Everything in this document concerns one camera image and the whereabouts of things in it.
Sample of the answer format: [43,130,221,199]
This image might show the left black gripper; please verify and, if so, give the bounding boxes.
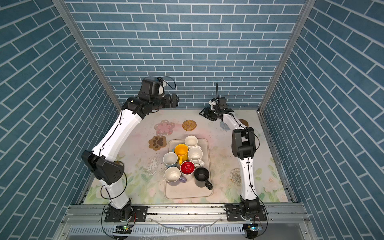
[148,92,179,111]

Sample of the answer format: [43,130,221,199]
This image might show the pink flower coaster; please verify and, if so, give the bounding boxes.
[154,120,175,136]

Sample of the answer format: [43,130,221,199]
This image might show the woven rattan round coaster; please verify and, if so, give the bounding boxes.
[182,120,197,131]

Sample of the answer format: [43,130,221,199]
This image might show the cork paw print coaster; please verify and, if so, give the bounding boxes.
[149,136,167,151]

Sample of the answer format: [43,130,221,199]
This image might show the light blue round coaster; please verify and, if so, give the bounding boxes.
[220,122,231,131]

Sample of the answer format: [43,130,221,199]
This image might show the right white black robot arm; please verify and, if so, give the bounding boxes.
[199,96,268,221]

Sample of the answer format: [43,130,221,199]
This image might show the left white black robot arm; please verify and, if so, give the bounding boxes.
[81,77,180,222]

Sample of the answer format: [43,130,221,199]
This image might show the brown round coaster right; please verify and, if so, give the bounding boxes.
[239,119,249,128]

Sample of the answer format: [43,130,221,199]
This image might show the brown round coaster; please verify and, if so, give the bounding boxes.
[114,161,124,166]
[239,119,249,128]

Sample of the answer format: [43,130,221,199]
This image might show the brown round coaster left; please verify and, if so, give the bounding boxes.
[114,161,124,166]

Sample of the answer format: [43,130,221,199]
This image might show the white mug at tray back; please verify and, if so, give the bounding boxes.
[185,136,201,149]

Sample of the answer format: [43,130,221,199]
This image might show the yellow mug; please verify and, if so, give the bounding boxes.
[175,144,189,165]

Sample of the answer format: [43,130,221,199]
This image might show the white speckled mug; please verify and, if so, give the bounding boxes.
[188,146,205,167]

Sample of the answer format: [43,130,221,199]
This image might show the light blue mug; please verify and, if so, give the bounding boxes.
[163,152,179,168]

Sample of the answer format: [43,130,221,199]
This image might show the red mug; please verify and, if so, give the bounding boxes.
[180,161,196,178]

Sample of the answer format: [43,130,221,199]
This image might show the black mug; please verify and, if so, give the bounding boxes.
[194,168,213,190]

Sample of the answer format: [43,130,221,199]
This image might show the beige plastic tray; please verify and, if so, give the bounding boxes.
[165,138,214,200]

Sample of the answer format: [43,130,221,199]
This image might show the white mug purple handle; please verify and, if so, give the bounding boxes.
[164,167,187,185]

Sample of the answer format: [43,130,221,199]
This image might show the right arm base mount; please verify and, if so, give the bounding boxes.
[223,203,268,222]

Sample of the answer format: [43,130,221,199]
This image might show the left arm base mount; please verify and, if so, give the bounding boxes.
[103,205,149,223]

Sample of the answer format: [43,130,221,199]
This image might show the aluminium front rail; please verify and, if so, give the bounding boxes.
[62,203,310,225]

